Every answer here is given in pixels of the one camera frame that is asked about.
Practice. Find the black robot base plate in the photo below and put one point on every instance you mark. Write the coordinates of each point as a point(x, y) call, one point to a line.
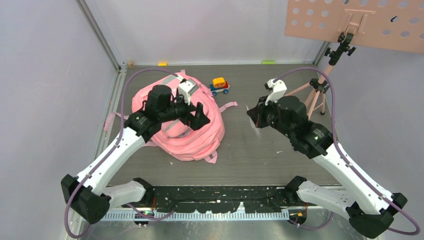
point(220, 199)

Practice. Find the aluminium frame rail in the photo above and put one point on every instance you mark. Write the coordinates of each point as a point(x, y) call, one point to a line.
point(154, 215)

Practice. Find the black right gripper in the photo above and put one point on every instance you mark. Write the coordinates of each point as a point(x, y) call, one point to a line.
point(256, 113)

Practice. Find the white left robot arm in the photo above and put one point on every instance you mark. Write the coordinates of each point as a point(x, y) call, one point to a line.
point(88, 192)

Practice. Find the green tape marker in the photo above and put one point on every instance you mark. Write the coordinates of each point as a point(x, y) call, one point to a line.
point(268, 62)

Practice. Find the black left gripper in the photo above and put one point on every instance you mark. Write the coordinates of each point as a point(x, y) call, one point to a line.
point(195, 121)

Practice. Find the yellow blue toy truck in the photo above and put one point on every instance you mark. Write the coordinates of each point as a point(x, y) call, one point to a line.
point(219, 85)

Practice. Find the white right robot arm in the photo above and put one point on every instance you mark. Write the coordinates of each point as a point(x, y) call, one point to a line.
point(368, 207)

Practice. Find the pink student backpack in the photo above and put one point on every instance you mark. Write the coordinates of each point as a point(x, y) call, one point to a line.
point(177, 139)

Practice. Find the pink music stand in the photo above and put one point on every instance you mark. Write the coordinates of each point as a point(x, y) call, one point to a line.
point(384, 24)

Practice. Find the small wooden block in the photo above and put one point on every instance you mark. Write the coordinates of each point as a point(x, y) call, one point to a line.
point(130, 64)

